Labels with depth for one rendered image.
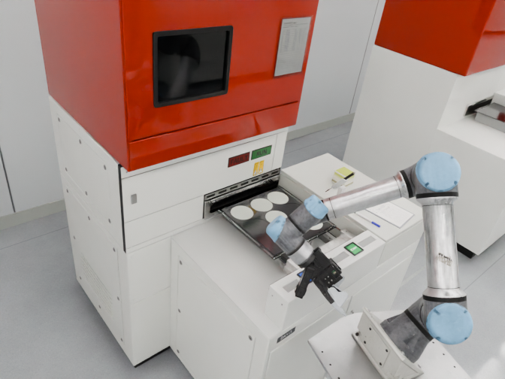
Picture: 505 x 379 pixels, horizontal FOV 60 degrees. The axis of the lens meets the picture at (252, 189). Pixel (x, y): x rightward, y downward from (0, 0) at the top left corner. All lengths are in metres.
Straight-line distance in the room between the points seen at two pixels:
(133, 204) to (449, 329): 1.12
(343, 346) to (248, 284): 0.41
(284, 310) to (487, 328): 1.89
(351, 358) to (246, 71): 1.06
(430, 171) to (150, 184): 0.96
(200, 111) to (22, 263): 1.86
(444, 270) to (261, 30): 0.99
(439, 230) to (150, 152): 0.94
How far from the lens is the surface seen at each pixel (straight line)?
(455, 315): 1.34
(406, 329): 1.48
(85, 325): 2.65
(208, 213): 1.91
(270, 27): 1.65
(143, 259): 1.86
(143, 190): 1.65
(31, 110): 3.03
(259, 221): 1.86
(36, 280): 2.95
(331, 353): 1.56
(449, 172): 1.33
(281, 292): 1.49
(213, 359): 2.00
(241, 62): 1.60
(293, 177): 2.06
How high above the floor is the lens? 2.03
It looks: 34 degrees down
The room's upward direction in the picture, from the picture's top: 8 degrees clockwise
